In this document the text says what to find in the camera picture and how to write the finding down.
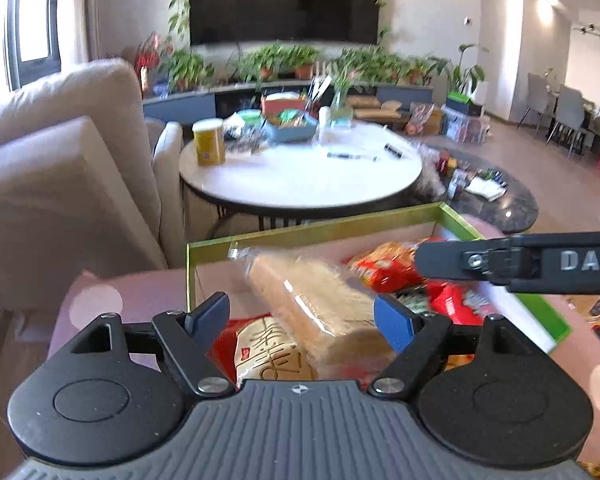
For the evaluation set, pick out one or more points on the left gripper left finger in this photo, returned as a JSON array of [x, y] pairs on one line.
[[181, 343]]

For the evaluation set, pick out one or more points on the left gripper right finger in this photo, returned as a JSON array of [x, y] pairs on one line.
[[417, 339]]

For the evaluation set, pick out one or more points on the red star cookie packet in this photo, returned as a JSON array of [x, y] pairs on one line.
[[260, 349]]

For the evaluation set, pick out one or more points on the clear bread loaf packet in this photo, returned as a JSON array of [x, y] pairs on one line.
[[325, 309]]

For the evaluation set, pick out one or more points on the pink polka dot blanket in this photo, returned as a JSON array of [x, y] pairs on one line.
[[139, 297]]

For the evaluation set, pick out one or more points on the red chip packet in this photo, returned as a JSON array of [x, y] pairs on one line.
[[390, 267]]

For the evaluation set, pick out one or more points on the green cardboard box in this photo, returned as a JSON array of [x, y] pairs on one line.
[[535, 315]]

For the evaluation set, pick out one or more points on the dark marble coffee table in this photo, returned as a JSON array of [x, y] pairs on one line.
[[491, 194]]

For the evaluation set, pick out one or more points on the dark glass jar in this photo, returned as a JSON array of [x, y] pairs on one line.
[[456, 185]]

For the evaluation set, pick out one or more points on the grey dining chair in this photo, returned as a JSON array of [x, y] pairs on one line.
[[569, 116]]

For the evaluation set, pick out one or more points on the white round table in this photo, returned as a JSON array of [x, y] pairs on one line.
[[299, 181]]

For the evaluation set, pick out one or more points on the black marker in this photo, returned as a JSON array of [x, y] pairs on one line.
[[393, 151]]

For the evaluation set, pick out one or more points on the beige sofa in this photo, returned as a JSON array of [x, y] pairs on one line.
[[87, 184]]

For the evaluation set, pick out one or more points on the black pen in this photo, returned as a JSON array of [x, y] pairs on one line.
[[345, 156]]

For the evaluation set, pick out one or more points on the yellow canister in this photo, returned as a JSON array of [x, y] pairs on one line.
[[209, 142]]

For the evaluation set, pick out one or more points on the blue snack tray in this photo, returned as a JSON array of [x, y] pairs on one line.
[[291, 126]]

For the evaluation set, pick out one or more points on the dark tv console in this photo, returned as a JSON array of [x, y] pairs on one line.
[[223, 101]]

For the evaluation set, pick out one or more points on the glass vase with stems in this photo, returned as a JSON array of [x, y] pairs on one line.
[[344, 78]]

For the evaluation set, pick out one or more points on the red flower decoration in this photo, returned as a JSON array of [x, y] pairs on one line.
[[149, 56]]

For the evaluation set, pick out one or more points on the wall television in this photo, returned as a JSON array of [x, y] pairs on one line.
[[229, 21]]

